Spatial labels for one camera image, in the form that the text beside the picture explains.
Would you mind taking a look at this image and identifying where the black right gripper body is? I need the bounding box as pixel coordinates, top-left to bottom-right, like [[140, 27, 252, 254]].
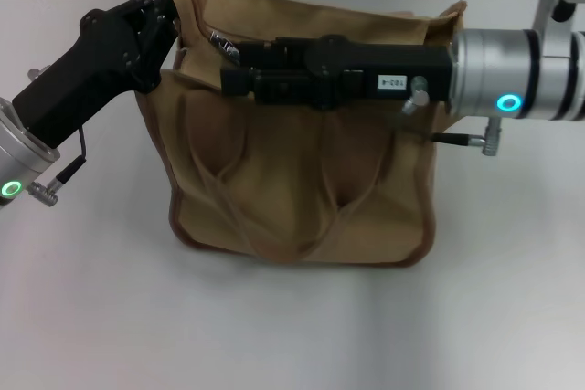
[[301, 33, 456, 112]]

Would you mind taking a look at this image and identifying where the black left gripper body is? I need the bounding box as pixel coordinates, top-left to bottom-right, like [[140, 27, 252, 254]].
[[12, 0, 159, 149]]

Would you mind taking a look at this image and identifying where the metal zipper pull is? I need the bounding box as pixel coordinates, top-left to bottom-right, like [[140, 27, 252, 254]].
[[208, 29, 241, 65]]

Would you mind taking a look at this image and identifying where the khaki fabric food bag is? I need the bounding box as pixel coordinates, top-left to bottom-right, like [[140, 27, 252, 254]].
[[154, 0, 470, 269]]

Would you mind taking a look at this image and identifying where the left gripper cable with plugs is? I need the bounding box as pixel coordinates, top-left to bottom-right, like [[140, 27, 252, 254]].
[[27, 68, 88, 206]]

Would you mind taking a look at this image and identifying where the gripper cable with plugs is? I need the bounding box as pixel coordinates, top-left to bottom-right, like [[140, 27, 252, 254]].
[[400, 75, 503, 157], [27, 68, 88, 206]]

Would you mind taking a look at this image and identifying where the right gripper cable with plugs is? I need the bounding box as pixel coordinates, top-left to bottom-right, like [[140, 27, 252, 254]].
[[400, 75, 503, 157]]

